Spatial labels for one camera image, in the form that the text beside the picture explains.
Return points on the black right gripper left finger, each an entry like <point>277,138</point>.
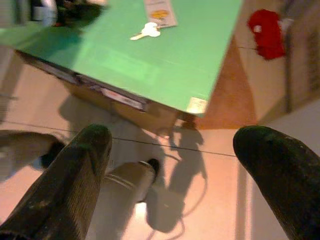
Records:
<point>57,187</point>

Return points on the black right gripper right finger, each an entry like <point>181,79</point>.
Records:
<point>287,175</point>

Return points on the robot silver left leg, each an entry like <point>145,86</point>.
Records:
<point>22,147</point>

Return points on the brown floor mat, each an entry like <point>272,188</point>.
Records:
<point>232,100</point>

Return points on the brown cardboard box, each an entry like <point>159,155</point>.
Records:
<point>130,115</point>

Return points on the white sticker label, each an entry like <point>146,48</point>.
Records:
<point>197,105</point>

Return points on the red cloth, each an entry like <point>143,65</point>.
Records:
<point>268,37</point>

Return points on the green plastic sheet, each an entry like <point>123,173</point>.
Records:
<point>150,70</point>

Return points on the black bag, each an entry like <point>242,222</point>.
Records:
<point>80,12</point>

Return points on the white paper card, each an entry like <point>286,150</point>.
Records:
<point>160,12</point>

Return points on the wooden door frame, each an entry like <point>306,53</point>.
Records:
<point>305,62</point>

